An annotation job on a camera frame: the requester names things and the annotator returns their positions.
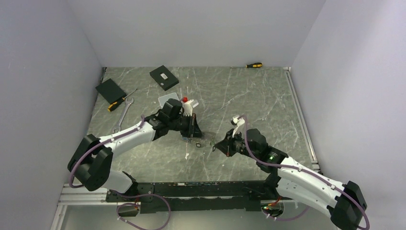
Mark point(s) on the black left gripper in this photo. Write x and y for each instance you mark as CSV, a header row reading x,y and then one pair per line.
x,y
193,130

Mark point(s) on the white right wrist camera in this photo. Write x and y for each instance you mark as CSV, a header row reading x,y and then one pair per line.
x,y
239,124

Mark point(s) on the yellow black screwdriver far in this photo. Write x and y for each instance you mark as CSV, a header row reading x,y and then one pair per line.
x,y
251,66

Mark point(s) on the aluminium frame rail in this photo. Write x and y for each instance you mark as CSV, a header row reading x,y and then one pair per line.
x,y
189,173

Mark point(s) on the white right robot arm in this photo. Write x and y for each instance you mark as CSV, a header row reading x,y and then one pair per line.
x,y
342,202

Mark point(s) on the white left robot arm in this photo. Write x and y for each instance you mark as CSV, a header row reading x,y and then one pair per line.
x,y
90,165

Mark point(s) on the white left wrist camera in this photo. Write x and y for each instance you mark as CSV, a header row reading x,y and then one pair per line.
x,y
188,106

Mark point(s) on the large silver wrench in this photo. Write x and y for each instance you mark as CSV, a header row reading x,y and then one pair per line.
x,y
117,127

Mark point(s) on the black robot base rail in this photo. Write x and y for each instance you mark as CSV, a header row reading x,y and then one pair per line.
x,y
197,196

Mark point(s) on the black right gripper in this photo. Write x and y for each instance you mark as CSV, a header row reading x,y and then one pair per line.
x,y
226,145

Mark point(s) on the black box with label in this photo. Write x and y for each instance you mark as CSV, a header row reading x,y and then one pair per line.
x,y
164,78

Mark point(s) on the round metal keyring plate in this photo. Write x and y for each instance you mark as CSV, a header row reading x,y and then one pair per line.
x,y
202,138

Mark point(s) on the yellow black screwdriver left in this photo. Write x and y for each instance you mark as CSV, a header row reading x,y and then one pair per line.
x,y
114,105

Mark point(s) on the plain black box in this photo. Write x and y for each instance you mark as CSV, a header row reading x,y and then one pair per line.
x,y
110,91

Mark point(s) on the clear plastic container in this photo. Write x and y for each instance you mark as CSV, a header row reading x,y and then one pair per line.
x,y
163,99

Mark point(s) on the yellow black screwdriver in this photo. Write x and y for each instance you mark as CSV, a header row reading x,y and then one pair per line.
x,y
251,66
114,105

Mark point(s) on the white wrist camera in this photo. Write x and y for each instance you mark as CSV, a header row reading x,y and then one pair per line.
x,y
239,124
188,106

